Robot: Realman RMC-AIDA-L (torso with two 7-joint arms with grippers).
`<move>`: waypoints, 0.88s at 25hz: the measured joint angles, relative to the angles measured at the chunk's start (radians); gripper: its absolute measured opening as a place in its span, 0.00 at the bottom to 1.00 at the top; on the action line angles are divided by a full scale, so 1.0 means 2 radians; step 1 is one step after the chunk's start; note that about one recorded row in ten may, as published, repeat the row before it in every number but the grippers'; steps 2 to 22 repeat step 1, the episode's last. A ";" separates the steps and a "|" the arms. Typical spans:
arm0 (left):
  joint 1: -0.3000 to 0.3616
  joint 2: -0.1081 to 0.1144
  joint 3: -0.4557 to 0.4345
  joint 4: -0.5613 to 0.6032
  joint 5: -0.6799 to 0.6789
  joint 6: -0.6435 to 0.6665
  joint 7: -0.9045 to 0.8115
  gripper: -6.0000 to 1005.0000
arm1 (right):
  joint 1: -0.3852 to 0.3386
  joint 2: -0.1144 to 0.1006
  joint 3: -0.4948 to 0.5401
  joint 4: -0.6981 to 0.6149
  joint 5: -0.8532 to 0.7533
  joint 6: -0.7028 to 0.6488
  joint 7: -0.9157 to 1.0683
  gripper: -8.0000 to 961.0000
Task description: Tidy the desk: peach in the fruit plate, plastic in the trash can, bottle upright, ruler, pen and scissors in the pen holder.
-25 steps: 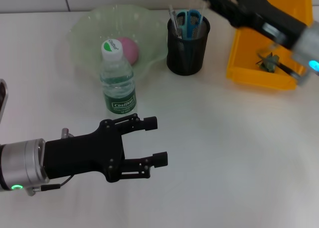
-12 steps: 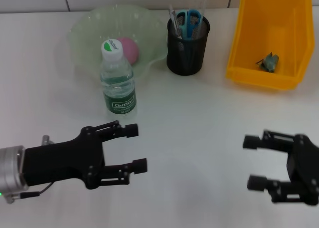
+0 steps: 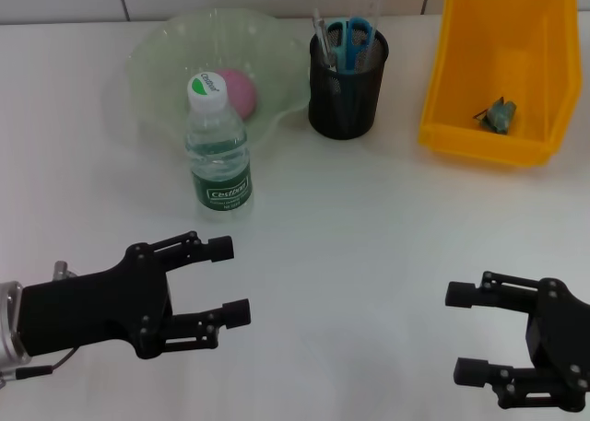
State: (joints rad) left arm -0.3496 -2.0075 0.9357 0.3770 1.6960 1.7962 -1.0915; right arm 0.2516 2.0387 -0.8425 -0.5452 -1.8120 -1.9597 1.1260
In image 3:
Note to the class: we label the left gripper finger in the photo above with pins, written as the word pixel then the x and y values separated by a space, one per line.
pixel 237 312
pixel 221 248

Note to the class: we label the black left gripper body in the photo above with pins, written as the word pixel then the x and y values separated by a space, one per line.
pixel 92 310

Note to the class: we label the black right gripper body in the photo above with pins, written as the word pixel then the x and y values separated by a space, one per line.
pixel 560 338

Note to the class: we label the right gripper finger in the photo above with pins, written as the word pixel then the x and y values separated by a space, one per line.
pixel 461 295
pixel 475 372

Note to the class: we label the clear water bottle green label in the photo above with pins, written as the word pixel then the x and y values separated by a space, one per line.
pixel 221 163

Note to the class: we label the pink peach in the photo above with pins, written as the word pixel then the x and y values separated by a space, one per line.
pixel 244 94

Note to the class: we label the green plastic wrapper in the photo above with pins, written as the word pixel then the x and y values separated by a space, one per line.
pixel 498 114

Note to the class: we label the clear grey ballpoint pen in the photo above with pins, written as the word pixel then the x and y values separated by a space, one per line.
pixel 322 36

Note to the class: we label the blue teal scissors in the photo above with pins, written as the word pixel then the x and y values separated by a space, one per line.
pixel 352 43

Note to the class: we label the transparent plastic ruler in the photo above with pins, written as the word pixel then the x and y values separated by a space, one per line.
pixel 374 15

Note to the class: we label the green glass fruit plate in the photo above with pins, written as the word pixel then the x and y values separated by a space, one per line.
pixel 161 71

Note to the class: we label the black mesh pen holder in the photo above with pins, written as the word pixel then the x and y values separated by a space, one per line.
pixel 341 103

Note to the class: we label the yellow plastic bin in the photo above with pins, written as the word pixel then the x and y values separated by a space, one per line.
pixel 461 48

